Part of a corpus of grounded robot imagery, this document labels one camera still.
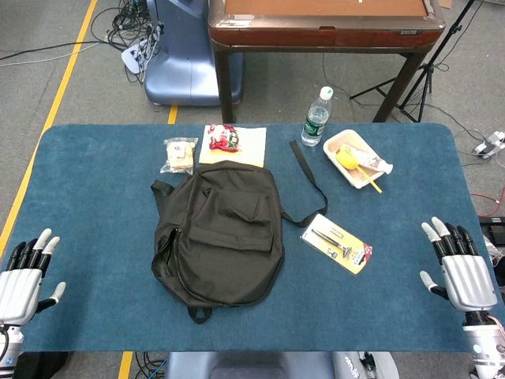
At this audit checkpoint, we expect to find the beige rectangular tray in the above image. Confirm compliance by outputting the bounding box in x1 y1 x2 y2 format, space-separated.
322 129 386 190

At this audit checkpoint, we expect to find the red snack packet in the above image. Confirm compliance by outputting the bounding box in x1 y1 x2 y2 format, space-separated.
207 123 241 153

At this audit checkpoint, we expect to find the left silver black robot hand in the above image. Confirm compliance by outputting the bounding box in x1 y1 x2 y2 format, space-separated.
0 227 67 327

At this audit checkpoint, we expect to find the blue table cloth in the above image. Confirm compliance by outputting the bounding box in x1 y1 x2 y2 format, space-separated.
10 122 492 353

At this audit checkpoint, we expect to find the black cable bundle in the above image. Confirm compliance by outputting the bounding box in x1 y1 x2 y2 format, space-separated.
89 0 165 84

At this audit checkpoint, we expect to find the white power adapter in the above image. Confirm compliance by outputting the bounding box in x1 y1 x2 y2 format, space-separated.
472 130 505 158

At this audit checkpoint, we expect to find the yellow thin stick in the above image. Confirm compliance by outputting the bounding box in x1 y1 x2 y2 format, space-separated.
357 165 383 194

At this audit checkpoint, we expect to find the black box device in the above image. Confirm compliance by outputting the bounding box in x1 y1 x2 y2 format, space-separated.
477 215 505 240

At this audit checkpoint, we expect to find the grey robot torso base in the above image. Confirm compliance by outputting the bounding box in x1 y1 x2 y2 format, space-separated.
163 351 400 379

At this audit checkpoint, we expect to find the black tripod stand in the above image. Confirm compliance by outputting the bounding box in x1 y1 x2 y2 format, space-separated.
349 0 479 124

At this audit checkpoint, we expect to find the yellow round sponge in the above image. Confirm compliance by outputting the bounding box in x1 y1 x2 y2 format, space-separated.
335 144 361 171

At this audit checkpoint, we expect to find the cream paper sheet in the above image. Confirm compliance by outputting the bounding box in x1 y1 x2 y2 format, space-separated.
198 125 268 169

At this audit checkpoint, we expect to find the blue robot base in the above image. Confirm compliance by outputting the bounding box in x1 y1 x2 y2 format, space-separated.
143 0 244 107

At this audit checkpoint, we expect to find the razor in yellow blister pack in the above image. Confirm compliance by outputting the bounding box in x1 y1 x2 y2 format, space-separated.
300 213 373 276

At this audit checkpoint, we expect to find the brown mahjong table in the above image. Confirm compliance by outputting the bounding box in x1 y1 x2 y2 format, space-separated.
208 0 447 124

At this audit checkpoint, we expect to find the bagged bread snack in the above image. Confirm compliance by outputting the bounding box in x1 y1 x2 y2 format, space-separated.
159 137 199 176

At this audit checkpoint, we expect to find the black fabric backpack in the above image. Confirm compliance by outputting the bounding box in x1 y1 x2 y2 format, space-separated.
150 139 329 325

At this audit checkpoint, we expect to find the white power strip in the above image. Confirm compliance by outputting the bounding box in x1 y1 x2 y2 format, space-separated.
120 42 148 75

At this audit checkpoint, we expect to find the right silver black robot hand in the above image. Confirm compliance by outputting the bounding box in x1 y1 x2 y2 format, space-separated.
419 216 499 315

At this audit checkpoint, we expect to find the clear plastic water bottle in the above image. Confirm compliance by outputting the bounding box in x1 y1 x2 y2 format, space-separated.
301 85 335 148

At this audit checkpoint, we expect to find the white toothpaste tube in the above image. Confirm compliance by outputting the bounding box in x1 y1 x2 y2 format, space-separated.
346 144 395 175

